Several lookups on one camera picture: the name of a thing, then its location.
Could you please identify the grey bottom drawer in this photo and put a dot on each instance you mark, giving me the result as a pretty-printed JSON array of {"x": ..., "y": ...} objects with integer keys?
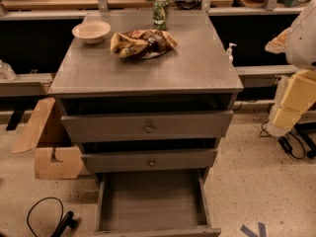
[{"x": 169, "y": 203}]

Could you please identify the grey drawer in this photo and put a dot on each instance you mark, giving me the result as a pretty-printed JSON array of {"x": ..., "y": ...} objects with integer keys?
[
  {"x": 149, "y": 160},
  {"x": 147, "y": 126},
  {"x": 169, "y": 203}
]

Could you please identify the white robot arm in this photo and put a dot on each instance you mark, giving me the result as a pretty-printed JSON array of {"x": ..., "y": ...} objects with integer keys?
[{"x": 296, "y": 94}]

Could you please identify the grey drawer cabinet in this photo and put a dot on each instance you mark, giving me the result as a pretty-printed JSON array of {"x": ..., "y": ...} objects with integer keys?
[{"x": 196, "y": 76}]

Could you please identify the grey top drawer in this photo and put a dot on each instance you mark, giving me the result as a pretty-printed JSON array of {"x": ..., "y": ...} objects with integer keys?
[{"x": 147, "y": 126}]

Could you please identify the grey middle drawer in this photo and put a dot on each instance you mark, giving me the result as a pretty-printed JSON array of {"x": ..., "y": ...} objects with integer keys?
[{"x": 149, "y": 160}]

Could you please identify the crumpled chip bag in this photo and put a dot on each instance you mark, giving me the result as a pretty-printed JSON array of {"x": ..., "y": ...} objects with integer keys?
[{"x": 142, "y": 43}]

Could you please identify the white pump bottle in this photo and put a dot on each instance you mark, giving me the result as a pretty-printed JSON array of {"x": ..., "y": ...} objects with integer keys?
[{"x": 229, "y": 51}]

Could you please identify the white bowl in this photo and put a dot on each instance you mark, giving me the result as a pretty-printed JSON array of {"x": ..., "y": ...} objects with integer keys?
[{"x": 91, "y": 32}]

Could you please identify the green soda can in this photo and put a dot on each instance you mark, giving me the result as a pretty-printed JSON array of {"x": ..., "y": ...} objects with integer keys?
[{"x": 160, "y": 14}]

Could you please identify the cardboard box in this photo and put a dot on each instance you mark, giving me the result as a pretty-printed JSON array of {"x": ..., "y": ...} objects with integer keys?
[{"x": 56, "y": 157}]

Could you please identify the black stand foot left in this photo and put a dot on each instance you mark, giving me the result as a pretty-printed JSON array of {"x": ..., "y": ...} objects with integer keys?
[{"x": 66, "y": 221}]

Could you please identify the black stand leg right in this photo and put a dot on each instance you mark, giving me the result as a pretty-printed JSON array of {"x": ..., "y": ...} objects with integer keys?
[{"x": 302, "y": 129}]

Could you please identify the clear plastic container left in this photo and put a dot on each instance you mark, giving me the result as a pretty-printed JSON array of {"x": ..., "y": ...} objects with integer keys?
[{"x": 6, "y": 72}]

